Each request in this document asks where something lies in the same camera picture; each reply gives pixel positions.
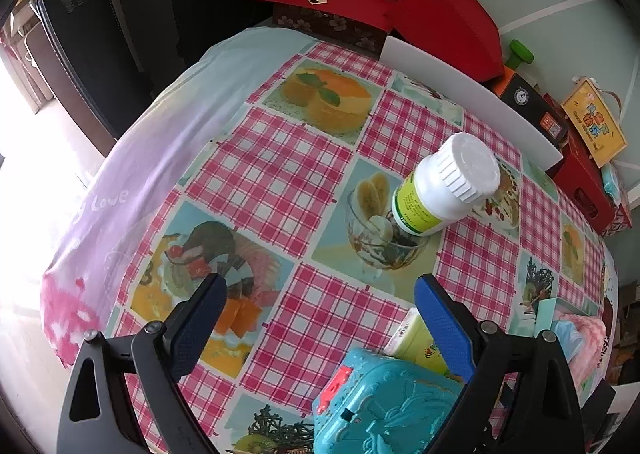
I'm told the pale purple floral sheet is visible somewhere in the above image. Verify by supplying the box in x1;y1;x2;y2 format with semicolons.
40;26;311;370

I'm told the black leather chair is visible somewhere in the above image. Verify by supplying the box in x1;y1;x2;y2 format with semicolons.
40;0;156;142

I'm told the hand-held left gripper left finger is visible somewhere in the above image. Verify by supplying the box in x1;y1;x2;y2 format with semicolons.
56;273;228;454

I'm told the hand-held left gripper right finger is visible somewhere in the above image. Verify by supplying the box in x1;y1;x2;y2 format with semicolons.
414;274;586;454

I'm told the red folded cardboard box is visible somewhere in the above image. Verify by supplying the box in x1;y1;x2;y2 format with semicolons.
352;0;506;83

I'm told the blue tissue pack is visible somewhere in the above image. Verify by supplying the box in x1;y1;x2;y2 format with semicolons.
600;164;626;207

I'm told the light blue cloth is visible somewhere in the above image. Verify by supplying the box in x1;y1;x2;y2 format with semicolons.
552;323;583;360

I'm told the green knob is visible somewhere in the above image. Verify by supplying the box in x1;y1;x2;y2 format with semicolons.
507;40;535;67

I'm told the red and white patterned box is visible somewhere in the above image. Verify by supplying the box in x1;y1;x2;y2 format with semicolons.
602;191;633;239

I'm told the white tray with teal rim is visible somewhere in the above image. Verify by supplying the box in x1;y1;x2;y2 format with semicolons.
535;298;618;400

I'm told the red box with window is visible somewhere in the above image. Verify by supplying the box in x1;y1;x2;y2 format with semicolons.
545;94;617;235

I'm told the white board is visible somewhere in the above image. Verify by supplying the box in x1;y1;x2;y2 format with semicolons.
380;35;565;165

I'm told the white bottle with green label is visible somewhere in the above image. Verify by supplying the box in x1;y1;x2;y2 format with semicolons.
391;132;502;237

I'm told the green tissue packet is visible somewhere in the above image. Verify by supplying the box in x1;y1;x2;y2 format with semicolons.
382;308;463;380

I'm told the black box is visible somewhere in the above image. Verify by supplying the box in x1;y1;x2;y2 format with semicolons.
492;66;571;149

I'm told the teal plastic case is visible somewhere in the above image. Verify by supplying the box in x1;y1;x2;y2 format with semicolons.
312;346;468;454

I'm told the pink striped towel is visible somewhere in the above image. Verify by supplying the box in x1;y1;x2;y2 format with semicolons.
555;311;608;395

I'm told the checkered dessert print tablecloth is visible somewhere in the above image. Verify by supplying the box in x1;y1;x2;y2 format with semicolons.
105;41;621;454

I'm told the yellow gift box with handle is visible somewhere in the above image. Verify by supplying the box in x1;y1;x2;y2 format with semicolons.
561;76;630;169

